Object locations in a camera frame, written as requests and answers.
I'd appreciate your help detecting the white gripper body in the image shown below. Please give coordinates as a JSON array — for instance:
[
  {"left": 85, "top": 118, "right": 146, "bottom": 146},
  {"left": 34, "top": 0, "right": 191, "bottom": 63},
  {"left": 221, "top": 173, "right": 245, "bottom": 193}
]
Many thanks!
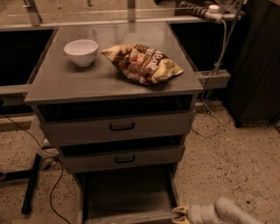
[{"left": 187, "top": 204, "right": 221, "bottom": 224}]

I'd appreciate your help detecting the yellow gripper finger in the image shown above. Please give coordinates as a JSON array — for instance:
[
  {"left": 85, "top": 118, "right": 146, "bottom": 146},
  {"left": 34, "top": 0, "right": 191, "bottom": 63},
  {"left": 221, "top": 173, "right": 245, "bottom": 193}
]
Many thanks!
[
  {"left": 172, "top": 206, "right": 189, "bottom": 215},
  {"left": 172, "top": 216, "right": 190, "bottom": 224}
]

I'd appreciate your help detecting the grey bottom drawer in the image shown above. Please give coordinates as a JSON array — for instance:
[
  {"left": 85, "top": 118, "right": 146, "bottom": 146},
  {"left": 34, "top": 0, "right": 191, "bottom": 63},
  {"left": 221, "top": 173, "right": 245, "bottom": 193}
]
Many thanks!
[{"left": 78, "top": 165, "right": 179, "bottom": 224}]

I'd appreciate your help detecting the grey drawer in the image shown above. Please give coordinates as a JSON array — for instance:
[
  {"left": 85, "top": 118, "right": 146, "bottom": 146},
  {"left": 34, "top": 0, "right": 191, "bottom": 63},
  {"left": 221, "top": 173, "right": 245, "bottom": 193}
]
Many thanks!
[
  {"left": 41, "top": 109, "right": 195, "bottom": 146},
  {"left": 78, "top": 165, "right": 179, "bottom": 224},
  {"left": 61, "top": 145, "right": 185, "bottom": 173}
]

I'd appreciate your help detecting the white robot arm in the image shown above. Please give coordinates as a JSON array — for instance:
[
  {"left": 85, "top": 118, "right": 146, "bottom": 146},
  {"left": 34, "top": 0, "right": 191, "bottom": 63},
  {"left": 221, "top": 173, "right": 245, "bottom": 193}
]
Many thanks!
[{"left": 171, "top": 197, "right": 262, "bottom": 224}]

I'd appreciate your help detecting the grey middle drawer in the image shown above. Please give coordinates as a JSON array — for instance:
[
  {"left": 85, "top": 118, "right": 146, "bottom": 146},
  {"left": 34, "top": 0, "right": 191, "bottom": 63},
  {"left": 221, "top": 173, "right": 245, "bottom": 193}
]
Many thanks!
[{"left": 61, "top": 145, "right": 185, "bottom": 173}]

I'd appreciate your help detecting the grey drawer cabinet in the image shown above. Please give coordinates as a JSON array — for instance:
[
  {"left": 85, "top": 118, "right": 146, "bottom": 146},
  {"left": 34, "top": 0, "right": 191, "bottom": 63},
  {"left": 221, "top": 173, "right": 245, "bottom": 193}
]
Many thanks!
[{"left": 24, "top": 22, "right": 204, "bottom": 187}]

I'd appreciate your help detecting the grey top drawer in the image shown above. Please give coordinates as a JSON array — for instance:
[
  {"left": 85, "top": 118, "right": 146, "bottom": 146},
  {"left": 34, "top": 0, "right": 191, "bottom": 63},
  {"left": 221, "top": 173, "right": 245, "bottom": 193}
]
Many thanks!
[{"left": 41, "top": 109, "right": 195, "bottom": 146}]

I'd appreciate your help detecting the dark cabinet right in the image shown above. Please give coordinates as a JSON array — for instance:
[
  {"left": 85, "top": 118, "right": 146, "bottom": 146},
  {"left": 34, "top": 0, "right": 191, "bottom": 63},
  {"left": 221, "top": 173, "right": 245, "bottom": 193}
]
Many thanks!
[{"left": 225, "top": 0, "right": 280, "bottom": 128}]

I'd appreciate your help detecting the brown yellow chip bag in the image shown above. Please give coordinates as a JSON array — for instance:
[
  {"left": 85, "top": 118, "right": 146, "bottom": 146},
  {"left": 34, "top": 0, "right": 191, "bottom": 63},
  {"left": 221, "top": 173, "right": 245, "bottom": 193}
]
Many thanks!
[{"left": 101, "top": 44, "right": 183, "bottom": 86}]

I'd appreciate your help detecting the black floor bar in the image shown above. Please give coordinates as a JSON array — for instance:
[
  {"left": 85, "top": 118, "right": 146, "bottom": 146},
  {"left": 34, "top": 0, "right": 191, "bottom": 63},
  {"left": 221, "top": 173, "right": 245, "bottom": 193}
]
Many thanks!
[{"left": 21, "top": 154, "right": 41, "bottom": 214}]

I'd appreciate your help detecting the white ceramic bowl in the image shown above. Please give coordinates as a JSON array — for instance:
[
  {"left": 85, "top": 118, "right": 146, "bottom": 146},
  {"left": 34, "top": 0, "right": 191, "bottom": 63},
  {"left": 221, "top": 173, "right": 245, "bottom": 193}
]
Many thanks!
[{"left": 64, "top": 39, "right": 99, "bottom": 67}]

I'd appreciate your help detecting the white power strip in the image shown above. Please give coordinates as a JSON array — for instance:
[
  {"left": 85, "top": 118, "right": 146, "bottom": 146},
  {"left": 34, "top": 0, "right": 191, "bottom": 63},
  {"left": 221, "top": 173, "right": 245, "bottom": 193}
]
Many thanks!
[{"left": 179, "top": 1, "right": 223, "bottom": 24}]

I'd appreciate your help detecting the white power cable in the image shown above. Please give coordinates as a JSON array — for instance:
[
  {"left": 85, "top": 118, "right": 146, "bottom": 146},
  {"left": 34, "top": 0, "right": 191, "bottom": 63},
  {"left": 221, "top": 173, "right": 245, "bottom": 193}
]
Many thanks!
[{"left": 190, "top": 19, "right": 229, "bottom": 138}]

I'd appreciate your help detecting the grey metal frame rail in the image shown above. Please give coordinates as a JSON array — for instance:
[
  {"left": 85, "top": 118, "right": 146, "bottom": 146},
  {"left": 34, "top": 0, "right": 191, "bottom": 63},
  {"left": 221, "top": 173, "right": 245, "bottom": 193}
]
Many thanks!
[{"left": 195, "top": 70, "right": 230, "bottom": 89}]

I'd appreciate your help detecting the black floor cable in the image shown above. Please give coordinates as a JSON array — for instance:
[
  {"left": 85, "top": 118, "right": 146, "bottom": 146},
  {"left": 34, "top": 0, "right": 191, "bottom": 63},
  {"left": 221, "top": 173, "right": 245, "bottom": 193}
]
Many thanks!
[{"left": 2, "top": 113, "right": 72, "bottom": 224}]

